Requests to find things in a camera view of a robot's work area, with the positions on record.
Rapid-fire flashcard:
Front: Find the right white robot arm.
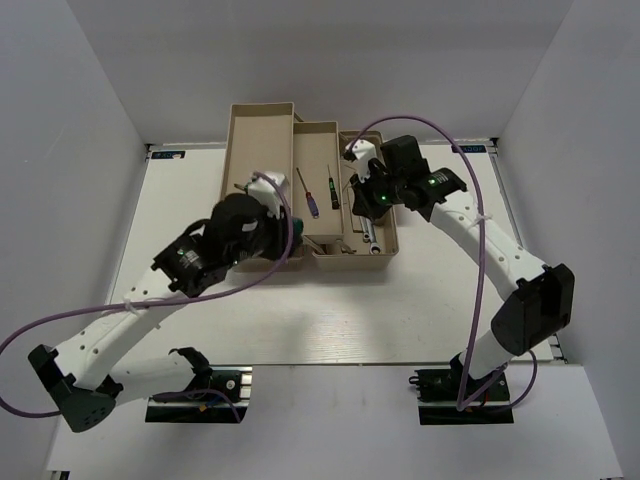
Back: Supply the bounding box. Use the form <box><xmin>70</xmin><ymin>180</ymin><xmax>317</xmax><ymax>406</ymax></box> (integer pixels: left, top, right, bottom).
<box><xmin>343</xmin><ymin>135</ymin><xmax>575</xmax><ymax>402</ymax></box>

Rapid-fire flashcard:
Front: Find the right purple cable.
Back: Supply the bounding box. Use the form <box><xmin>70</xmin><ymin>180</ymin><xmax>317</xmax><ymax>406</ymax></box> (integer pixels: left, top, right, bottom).
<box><xmin>348</xmin><ymin>115</ymin><xmax>539</xmax><ymax>412</ymax></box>

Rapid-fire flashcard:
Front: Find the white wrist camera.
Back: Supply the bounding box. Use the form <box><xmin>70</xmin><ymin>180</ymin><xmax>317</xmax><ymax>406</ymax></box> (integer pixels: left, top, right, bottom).
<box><xmin>342</xmin><ymin>139</ymin><xmax>377</xmax><ymax>183</ymax></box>
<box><xmin>234</xmin><ymin>171</ymin><xmax>289</xmax><ymax>219</ymax></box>

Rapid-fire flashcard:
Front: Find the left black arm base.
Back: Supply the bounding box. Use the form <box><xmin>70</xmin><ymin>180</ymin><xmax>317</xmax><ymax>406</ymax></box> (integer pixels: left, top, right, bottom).
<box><xmin>145</xmin><ymin>366</ymin><xmax>253</xmax><ymax>424</ymax></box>

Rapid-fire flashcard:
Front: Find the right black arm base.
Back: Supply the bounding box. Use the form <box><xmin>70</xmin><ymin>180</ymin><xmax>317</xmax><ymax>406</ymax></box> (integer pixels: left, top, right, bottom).
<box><xmin>412</xmin><ymin>367</ymin><xmax>516</xmax><ymax>426</ymax></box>

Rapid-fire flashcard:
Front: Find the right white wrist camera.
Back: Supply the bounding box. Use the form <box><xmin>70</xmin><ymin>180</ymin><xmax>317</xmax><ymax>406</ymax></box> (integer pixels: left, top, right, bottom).
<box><xmin>342</xmin><ymin>139</ymin><xmax>377</xmax><ymax>183</ymax></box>

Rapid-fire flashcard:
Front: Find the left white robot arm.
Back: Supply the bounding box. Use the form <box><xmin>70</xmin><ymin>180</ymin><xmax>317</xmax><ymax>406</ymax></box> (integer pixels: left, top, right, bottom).
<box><xmin>28</xmin><ymin>193</ymin><xmax>304</xmax><ymax>433</ymax></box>

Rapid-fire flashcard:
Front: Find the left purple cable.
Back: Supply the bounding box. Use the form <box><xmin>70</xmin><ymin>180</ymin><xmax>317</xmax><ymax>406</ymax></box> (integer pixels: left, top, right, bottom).
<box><xmin>0</xmin><ymin>169</ymin><xmax>296</xmax><ymax>419</ymax></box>

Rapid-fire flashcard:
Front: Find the black green precision screwdriver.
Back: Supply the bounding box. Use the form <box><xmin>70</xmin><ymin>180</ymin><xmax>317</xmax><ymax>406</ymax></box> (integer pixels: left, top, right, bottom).
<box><xmin>327</xmin><ymin>167</ymin><xmax>340</xmax><ymax>210</ymax></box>

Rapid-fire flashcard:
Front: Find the small silver ratchet wrench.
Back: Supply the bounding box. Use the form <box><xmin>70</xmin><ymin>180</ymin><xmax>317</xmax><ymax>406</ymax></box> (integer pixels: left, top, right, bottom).
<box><xmin>357</xmin><ymin>216</ymin><xmax>370</xmax><ymax>243</ymax></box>

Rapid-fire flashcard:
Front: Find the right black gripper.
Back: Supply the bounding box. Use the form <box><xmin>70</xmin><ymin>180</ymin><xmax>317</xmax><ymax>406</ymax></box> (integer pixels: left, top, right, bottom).
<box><xmin>350</xmin><ymin>164</ymin><xmax>405</xmax><ymax>223</ymax></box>

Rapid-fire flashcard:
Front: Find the purple cable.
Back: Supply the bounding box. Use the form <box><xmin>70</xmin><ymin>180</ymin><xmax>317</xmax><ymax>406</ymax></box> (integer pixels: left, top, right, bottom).
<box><xmin>0</xmin><ymin>169</ymin><xmax>296</xmax><ymax>419</ymax></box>
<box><xmin>348</xmin><ymin>115</ymin><xmax>539</xmax><ymax>412</ymax></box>

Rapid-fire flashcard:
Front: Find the large silver ratchet wrench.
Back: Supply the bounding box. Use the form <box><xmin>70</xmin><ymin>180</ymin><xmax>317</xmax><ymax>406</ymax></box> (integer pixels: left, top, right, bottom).
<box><xmin>365</xmin><ymin>218</ymin><xmax>381</xmax><ymax>255</ymax></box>

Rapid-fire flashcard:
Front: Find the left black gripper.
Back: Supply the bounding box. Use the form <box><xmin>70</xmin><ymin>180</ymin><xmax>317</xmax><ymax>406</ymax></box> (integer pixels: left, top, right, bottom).
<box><xmin>226</xmin><ymin>201</ymin><xmax>303</xmax><ymax>267</ymax></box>

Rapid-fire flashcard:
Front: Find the red blue screwdriver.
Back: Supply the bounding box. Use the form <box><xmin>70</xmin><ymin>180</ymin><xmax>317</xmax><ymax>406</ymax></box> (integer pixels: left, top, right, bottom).
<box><xmin>296</xmin><ymin>168</ymin><xmax>320</xmax><ymax>219</ymax></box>

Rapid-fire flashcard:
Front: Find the green orange screwdriver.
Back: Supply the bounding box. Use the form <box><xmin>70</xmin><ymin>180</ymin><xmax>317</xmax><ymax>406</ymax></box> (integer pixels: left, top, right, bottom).
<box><xmin>292</xmin><ymin>217</ymin><xmax>304</xmax><ymax>251</ymax></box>

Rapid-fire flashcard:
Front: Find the beige plastic toolbox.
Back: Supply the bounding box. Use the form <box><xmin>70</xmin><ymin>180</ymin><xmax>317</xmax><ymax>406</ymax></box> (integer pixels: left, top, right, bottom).
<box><xmin>221</xmin><ymin>102</ymin><xmax>399</xmax><ymax>271</ymax></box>

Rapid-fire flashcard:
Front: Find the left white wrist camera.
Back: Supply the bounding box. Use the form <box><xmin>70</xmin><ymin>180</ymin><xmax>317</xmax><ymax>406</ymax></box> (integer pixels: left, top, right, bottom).
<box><xmin>234</xmin><ymin>171</ymin><xmax>289</xmax><ymax>219</ymax></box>

